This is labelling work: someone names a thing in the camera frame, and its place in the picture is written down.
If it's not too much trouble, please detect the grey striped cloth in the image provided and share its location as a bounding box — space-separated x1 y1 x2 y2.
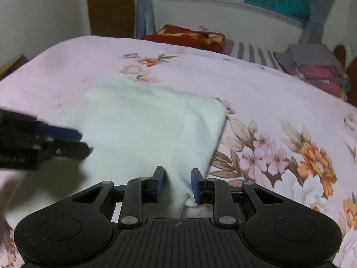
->
229 41 283 71

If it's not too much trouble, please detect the red patterned blanket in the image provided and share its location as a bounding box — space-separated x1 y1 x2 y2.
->
141 25 226 53

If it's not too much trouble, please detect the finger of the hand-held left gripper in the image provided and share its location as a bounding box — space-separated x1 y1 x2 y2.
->
35 122 83 143
33 137 93 161

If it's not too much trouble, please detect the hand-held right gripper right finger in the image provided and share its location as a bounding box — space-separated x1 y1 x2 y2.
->
190 168 285 226

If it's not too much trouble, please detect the white small garment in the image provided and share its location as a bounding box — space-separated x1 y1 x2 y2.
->
4 73 227 224

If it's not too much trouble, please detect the brown wooden door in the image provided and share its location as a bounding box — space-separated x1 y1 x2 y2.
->
86 0 136 39

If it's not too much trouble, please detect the pile of folded clothes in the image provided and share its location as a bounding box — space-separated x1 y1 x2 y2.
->
275 43 351 100

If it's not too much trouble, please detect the grey curtain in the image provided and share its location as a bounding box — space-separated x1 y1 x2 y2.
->
133 0 157 39
298 0 340 46

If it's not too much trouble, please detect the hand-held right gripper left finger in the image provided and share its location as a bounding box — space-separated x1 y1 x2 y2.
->
72 166 167 226

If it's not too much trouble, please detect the red and white headboard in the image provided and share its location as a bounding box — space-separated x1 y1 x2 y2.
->
333 44 353 71

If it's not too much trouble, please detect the pink floral bedspread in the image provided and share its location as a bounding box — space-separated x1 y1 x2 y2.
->
0 35 357 268

